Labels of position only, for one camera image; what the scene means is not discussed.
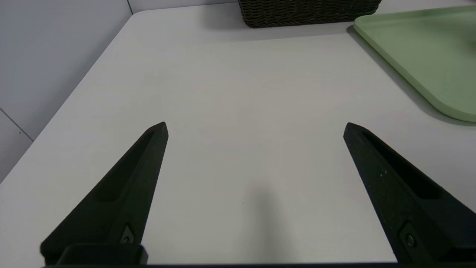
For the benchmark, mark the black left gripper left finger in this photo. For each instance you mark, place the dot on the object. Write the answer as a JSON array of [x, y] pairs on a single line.
[[119, 201]]

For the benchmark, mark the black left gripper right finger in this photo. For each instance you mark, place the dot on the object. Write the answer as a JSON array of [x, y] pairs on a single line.
[[405, 208]]

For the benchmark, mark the dark brown wicker basket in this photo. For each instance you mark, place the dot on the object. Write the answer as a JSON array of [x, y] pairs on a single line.
[[308, 13]]

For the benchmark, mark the light green plastic tray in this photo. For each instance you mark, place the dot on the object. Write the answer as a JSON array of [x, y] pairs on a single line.
[[435, 56]]

